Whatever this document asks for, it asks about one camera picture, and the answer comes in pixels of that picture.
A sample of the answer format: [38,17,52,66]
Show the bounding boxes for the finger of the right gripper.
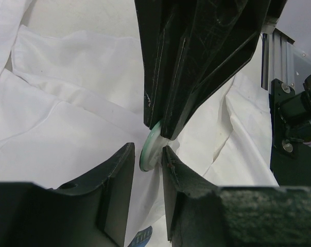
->
[134,1,197,129]
[161,1,270,140]

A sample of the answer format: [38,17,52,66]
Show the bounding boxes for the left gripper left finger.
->
[0,149,135,246]

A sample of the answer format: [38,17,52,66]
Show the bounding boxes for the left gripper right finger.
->
[161,146,311,246]

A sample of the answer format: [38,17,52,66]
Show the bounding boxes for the colourful painted round brooch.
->
[140,120,171,172]

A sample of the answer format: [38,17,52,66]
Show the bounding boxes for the white garment shirt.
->
[0,1,278,246]

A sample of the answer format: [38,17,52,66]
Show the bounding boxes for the blue round brooch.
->
[128,226,153,247]

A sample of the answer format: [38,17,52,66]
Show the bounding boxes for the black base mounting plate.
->
[267,78,304,187]

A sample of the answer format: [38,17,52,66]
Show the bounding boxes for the aluminium front rail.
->
[261,29,295,91]

